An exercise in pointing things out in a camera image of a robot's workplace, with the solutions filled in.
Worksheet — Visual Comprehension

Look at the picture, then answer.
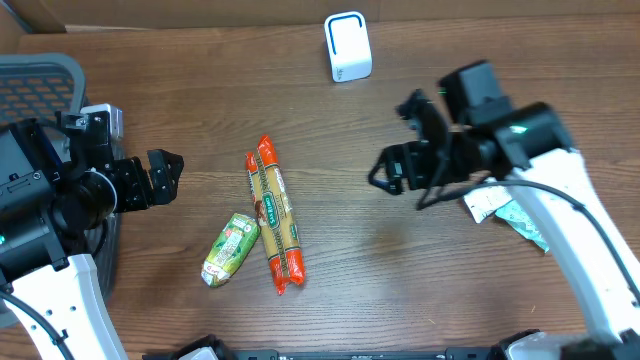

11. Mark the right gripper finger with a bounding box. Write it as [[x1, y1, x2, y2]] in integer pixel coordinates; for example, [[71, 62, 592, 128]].
[[368, 150, 400, 195], [396, 89, 435, 131]]

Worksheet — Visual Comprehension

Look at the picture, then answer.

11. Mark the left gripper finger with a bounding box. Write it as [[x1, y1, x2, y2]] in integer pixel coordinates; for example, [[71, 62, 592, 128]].
[[147, 149, 184, 205], [81, 103, 123, 145]]

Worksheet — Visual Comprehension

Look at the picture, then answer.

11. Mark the white tube gold cap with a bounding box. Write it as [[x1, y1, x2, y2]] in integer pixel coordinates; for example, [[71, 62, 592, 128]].
[[463, 186, 512, 224]]

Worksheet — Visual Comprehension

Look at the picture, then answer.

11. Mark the teal wipes packet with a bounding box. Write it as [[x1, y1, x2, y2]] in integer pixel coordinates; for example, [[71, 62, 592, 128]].
[[495, 200, 549, 253]]

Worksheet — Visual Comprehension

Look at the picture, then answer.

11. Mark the green snack pouch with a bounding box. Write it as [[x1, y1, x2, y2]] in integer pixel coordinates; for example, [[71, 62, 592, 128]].
[[201, 213, 260, 288]]

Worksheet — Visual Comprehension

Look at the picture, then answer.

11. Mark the orange spaghetti packet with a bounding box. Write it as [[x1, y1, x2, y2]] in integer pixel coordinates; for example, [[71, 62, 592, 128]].
[[245, 135, 306, 295]]

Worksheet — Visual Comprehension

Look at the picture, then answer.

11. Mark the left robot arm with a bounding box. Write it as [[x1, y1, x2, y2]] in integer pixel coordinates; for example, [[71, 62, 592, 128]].
[[1, 105, 184, 359]]

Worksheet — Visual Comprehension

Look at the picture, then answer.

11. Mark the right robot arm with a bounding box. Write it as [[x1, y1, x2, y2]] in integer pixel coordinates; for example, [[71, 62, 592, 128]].
[[368, 61, 639, 359]]

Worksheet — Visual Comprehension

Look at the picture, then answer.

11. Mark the white barcode scanner stand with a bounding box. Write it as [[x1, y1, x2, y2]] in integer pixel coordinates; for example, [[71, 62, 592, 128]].
[[324, 11, 373, 83]]

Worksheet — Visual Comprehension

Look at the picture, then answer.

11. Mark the grey plastic mesh basket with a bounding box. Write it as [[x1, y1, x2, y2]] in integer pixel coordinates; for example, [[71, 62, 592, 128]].
[[1, 53, 122, 301]]

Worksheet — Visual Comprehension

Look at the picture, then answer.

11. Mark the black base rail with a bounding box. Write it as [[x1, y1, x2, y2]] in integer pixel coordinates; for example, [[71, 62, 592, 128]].
[[142, 333, 506, 360]]

